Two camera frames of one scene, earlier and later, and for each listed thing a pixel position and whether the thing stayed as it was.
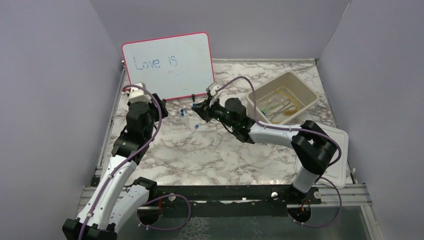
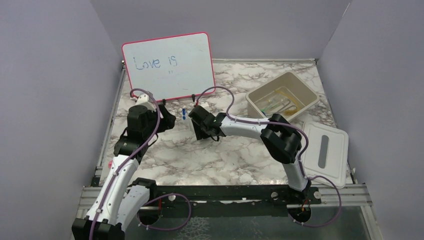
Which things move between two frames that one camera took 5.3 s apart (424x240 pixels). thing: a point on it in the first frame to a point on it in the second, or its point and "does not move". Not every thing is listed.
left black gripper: [161, 103] to [167, 122]
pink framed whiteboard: [172, 66] does not move
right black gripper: [204, 110] to [199, 135]
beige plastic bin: [283, 99] does not move
